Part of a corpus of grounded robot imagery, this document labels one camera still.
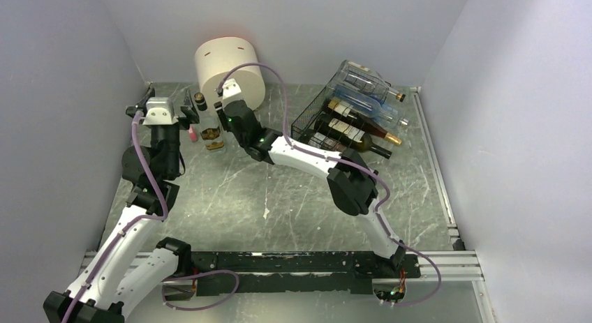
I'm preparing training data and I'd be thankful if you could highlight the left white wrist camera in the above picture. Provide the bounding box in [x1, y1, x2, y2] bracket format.
[142, 97, 178, 126]

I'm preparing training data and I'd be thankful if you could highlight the black wire wine rack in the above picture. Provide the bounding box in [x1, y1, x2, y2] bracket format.
[290, 87, 372, 152]

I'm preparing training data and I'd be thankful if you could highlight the dark wine bottle gold cap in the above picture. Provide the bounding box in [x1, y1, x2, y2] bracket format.
[321, 98, 403, 146]

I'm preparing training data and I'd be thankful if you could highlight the dark wine bottle bottom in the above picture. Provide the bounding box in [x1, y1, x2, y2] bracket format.
[299, 130, 346, 152]

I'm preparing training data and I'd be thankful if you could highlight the pink eraser block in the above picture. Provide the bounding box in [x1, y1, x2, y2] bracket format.
[188, 125, 199, 142]

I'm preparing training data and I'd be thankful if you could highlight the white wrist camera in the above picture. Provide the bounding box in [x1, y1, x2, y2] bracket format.
[222, 78, 244, 105]
[142, 97, 178, 126]

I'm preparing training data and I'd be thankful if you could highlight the clear square glass bottle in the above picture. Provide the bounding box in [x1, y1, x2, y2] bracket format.
[331, 60, 406, 104]

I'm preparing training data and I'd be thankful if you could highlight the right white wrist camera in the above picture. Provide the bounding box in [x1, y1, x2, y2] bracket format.
[222, 78, 244, 105]

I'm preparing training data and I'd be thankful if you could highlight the blue glass bottle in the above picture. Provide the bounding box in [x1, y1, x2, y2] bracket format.
[334, 84, 408, 126]

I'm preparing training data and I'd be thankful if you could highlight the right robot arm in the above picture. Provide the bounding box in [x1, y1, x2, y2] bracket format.
[214, 100, 406, 277]

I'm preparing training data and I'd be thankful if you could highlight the clear bottle gold black label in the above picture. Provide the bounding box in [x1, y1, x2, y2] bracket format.
[193, 92, 225, 153]

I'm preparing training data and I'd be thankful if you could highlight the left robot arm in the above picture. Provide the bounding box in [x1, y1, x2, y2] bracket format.
[43, 87, 199, 322]

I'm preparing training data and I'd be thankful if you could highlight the cream cylindrical container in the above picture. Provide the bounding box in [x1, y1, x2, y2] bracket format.
[194, 36, 267, 114]

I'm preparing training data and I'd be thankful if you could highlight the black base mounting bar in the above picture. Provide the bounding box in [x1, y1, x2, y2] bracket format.
[192, 251, 421, 296]

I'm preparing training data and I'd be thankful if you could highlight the dark wine bottle black cap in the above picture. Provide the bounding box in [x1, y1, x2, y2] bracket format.
[314, 114, 392, 159]

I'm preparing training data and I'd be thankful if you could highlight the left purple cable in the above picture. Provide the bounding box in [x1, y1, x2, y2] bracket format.
[60, 115, 239, 323]

